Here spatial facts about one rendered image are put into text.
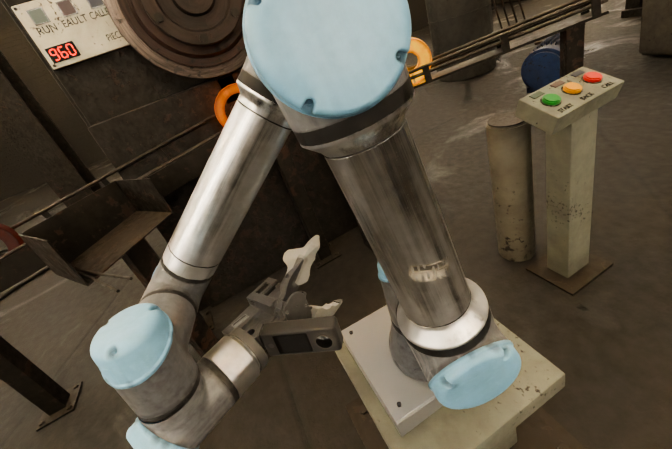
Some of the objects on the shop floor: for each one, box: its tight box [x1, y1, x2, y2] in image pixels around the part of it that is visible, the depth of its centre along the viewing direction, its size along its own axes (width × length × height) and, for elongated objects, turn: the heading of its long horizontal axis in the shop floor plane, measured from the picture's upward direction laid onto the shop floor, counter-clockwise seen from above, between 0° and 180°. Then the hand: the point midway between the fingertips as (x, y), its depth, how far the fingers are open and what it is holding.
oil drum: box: [423, 0, 496, 82], centre depth 331 cm, size 59×59×89 cm
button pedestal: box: [514, 67, 624, 296], centre depth 96 cm, size 16×24×62 cm, turn 145°
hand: (334, 269), depth 60 cm, fingers open, 14 cm apart
